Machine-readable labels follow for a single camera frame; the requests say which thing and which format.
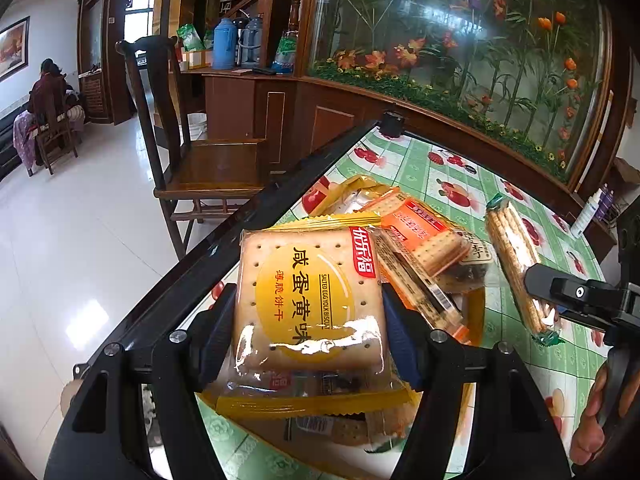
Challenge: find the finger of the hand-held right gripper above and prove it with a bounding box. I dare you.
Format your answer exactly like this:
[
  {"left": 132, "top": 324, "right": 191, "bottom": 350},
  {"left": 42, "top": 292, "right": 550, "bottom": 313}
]
[
  {"left": 522, "top": 262, "right": 626, "bottom": 307},
  {"left": 552, "top": 306, "right": 613, "bottom": 332}
]

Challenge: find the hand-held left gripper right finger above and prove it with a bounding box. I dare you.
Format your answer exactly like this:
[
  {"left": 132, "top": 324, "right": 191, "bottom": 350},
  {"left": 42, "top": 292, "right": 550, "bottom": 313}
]
[{"left": 381, "top": 284, "right": 571, "bottom": 480}]

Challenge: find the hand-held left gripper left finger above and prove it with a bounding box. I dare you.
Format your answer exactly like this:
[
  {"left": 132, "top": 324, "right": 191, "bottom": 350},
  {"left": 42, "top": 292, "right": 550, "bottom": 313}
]
[{"left": 45, "top": 282, "right": 238, "bottom": 480}]

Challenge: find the orange cracker packet dark print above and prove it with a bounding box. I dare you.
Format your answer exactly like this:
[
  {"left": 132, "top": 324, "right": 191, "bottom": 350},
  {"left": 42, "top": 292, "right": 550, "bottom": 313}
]
[{"left": 372, "top": 232, "right": 471, "bottom": 346}]

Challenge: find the green-edged yellow cracker packet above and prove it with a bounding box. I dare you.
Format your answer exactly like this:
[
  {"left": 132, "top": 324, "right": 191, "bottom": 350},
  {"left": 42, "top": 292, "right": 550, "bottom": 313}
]
[{"left": 484, "top": 194, "right": 566, "bottom": 348}]

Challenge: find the yellow container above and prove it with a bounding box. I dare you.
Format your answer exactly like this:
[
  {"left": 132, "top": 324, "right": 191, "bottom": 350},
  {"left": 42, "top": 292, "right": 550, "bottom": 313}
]
[{"left": 197, "top": 180, "right": 488, "bottom": 461}]

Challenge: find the dried plum packet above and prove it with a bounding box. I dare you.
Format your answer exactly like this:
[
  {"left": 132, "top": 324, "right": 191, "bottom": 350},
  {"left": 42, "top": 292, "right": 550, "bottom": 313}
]
[{"left": 445, "top": 230, "right": 496, "bottom": 293}]

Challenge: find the clear yellow-circle biscuit packet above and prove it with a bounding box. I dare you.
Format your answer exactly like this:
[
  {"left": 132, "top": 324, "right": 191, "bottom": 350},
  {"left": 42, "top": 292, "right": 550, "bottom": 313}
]
[{"left": 215, "top": 212, "right": 416, "bottom": 418}]

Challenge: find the orange biscuit packet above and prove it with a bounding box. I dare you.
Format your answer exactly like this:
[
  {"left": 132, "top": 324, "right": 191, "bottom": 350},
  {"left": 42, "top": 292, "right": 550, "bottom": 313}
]
[{"left": 285, "top": 407, "right": 401, "bottom": 448}]

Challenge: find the orange cracker packet red label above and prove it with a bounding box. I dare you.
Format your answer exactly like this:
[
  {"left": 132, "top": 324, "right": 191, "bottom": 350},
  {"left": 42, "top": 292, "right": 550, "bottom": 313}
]
[{"left": 372, "top": 190, "right": 471, "bottom": 278}]

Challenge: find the person's right hand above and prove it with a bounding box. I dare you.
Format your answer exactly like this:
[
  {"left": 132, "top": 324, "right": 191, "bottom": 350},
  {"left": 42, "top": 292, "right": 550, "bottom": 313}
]
[{"left": 569, "top": 364, "right": 610, "bottom": 465}]

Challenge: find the white spray bottle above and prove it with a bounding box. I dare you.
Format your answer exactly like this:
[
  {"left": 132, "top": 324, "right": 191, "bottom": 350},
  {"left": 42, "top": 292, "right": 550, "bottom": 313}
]
[{"left": 570, "top": 187, "right": 601, "bottom": 238}]

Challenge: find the purple bottle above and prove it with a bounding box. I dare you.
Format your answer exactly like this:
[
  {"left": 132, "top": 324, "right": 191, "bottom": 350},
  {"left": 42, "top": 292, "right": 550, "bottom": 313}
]
[{"left": 595, "top": 184, "right": 616, "bottom": 223}]

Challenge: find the fruit-print green tablecloth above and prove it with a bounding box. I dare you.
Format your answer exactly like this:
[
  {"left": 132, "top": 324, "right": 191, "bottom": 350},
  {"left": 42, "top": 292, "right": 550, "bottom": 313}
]
[{"left": 195, "top": 120, "right": 621, "bottom": 480}]

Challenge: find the white bucket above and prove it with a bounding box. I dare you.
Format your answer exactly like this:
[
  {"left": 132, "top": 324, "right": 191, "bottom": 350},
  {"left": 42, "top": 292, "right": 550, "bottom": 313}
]
[{"left": 186, "top": 112, "right": 208, "bottom": 141}]

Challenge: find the small black object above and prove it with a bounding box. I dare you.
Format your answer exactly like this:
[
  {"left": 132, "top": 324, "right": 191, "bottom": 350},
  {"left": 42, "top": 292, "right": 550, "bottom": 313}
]
[{"left": 377, "top": 110, "right": 407, "bottom": 138}]

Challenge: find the wooden cabinet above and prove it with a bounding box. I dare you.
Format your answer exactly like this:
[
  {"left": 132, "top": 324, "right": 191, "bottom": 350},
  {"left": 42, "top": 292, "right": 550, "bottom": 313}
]
[{"left": 180, "top": 67, "right": 311, "bottom": 171}]

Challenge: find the small wooden chair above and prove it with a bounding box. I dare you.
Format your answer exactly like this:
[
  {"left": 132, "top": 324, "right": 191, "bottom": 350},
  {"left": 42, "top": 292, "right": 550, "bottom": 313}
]
[{"left": 32, "top": 110, "right": 81, "bottom": 176}]

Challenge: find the yellow box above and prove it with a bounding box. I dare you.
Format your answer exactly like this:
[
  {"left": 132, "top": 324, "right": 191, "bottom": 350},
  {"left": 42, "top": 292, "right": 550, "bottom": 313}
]
[{"left": 181, "top": 49, "right": 213, "bottom": 71}]

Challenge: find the floral cloth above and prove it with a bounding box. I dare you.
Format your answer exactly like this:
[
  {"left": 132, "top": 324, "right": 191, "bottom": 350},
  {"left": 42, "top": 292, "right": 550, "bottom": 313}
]
[{"left": 12, "top": 110, "right": 41, "bottom": 166}]

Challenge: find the green-label water bottle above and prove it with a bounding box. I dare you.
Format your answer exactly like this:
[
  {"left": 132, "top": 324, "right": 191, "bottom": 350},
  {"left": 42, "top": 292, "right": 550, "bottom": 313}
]
[{"left": 272, "top": 30, "right": 298, "bottom": 75}]

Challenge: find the blue thermos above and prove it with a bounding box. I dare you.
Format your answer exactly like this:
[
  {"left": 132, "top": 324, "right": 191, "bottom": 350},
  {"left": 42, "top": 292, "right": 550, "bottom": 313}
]
[{"left": 212, "top": 17, "right": 236, "bottom": 70}]

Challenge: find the grey thermos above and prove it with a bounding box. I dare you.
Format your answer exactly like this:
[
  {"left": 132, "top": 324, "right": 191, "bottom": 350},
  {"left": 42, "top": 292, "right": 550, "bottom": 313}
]
[{"left": 239, "top": 16, "right": 265, "bottom": 66}]

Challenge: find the green bag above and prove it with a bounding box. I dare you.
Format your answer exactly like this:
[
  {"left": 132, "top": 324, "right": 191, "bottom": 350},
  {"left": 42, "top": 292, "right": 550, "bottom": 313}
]
[{"left": 177, "top": 24, "right": 206, "bottom": 52}]

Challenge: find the framed wall picture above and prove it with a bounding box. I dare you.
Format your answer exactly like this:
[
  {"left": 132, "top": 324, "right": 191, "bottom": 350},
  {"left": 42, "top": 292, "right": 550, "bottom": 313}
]
[{"left": 0, "top": 16, "right": 31, "bottom": 83}]

